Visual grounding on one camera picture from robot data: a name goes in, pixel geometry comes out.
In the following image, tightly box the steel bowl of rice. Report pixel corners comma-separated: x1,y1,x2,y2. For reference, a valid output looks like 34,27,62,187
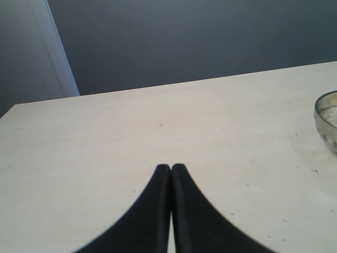
314,91,336,154

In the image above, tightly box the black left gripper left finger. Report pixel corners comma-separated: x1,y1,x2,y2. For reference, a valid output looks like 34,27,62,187
77,164,172,252

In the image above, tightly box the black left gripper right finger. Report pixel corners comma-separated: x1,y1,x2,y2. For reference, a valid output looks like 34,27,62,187
171,163,272,252

